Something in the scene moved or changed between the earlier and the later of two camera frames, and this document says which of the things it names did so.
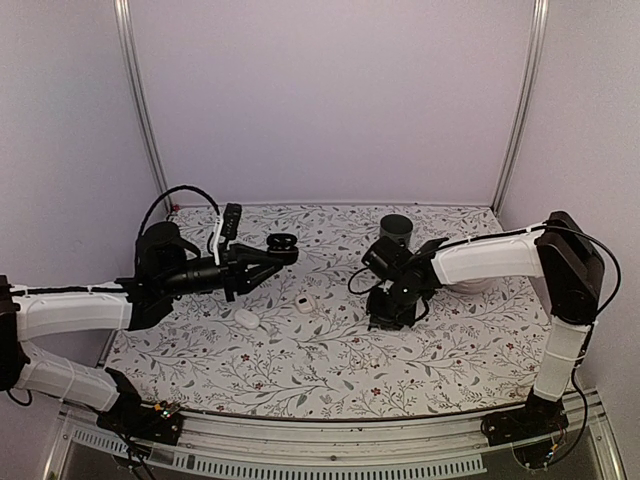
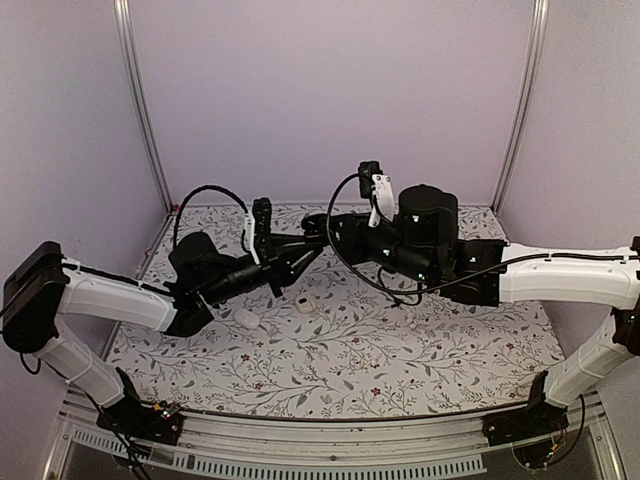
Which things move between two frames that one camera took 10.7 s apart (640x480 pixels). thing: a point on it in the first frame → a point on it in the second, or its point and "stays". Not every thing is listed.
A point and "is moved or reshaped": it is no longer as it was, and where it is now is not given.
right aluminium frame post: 533,80 stays
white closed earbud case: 247,319 stays
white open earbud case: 304,303 stays
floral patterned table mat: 299,343 stays
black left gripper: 236,276 → 280,269
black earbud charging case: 282,246 is moved or reshaped
